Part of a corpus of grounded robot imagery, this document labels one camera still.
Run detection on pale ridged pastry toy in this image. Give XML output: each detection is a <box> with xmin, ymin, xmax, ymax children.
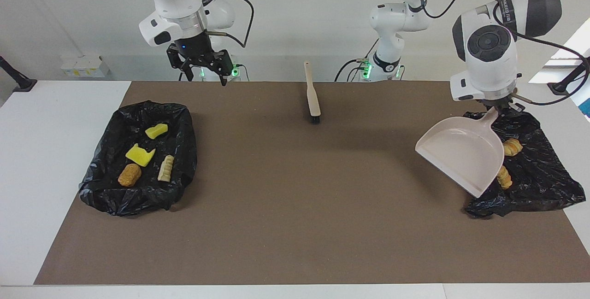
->
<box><xmin>158</xmin><ymin>155</ymin><xmax>175</xmax><ymax>183</ymax></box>

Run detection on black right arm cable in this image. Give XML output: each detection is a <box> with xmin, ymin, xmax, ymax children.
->
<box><xmin>203</xmin><ymin>0</ymin><xmax>254</xmax><ymax>48</ymax></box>

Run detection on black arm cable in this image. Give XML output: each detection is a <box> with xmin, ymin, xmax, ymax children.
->
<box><xmin>396</xmin><ymin>0</ymin><xmax>590</xmax><ymax>106</ymax></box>
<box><xmin>203</xmin><ymin>0</ymin><xmax>254</xmax><ymax>48</ymax></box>

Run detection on beige plastic dustpan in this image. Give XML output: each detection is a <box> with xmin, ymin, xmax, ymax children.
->
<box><xmin>415</xmin><ymin>107</ymin><xmax>505</xmax><ymax>198</ymax></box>

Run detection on beige brush with black bristles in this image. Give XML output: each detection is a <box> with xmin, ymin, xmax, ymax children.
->
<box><xmin>304</xmin><ymin>62</ymin><xmax>322</xmax><ymax>124</ymax></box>

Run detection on yellow rounded sponge piece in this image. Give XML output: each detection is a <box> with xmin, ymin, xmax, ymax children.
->
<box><xmin>145</xmin><ymin>123</ymin><xmax>169</xmax><ymax>140</ymax></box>

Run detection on black bag lined bin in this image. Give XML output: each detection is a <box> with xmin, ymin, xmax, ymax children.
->
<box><xmin>77</xmin><ymin>100</ymin><xmax>198</xmax><ymax>217</ymax></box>

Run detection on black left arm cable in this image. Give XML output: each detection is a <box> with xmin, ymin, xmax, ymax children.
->
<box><xmin>396</xmin><ymin>0</ymin><xmax>590</xmax><ymax>106</ymax></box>

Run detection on orange striped croissant toy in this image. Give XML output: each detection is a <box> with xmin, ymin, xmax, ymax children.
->
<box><xmin>503</xmin><ymin>138</ymin><xmax>524</xmax><ymax>157</ymax></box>

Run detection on black base cable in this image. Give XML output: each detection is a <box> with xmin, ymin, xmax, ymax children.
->
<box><xmin>334</xmin><ymin>39</ymin><xmax>369</xmax><ymax>82</ymax></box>

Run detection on black trash bag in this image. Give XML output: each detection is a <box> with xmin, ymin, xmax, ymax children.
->
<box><xmin>462</xmin><ymin>110</ymin><xmax>586</xmax><ymax>219</ymax></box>

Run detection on yellow notched sponge piece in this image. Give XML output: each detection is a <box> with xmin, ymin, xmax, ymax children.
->
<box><xmin>125</xmin><ymin>143</ymin><xmax>156</xmax><ymax>167</ymax></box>

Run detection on white wall socket box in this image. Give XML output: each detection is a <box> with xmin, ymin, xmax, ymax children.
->
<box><xmin>61</xmin><ymin>56</ymin><xmax>110</xmax><ymax>78</ymax></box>

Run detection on brown table mat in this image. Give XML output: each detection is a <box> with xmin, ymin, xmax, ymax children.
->
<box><xmin>34</xmin><ymin>81</ymin><xmax>590</xmax><ymax>286</ymax></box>

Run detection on brown bread roll toy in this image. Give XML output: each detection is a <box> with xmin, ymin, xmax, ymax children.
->
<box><xmin>118</xmin><ymin>164</ymin><xmax>142</xmax><ymax>188</ymax></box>

